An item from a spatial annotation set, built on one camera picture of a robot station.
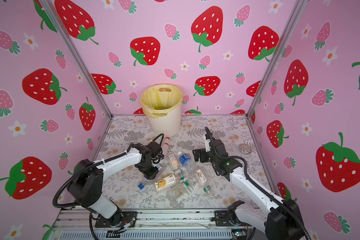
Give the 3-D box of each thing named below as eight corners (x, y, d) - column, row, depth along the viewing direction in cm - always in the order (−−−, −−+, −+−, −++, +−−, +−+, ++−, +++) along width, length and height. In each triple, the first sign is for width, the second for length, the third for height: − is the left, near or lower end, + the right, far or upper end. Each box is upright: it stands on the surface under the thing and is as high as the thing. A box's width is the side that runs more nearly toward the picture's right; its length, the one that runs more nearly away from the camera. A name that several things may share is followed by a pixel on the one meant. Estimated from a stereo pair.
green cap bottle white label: (203, 194, 84) (204, 191, 79) (192, 174, 91) (193, 170, 87) (210, 190, 85) (212, 187, 80) (199, 171, 93) (200, 166, 88)
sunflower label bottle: (157, 192, 83) (155, 189, 79) (155, 185, 86) (153, 182, 82) (178, 183, 87) (178, 179, 82) (176, 177, 89) (175, 173, 85)
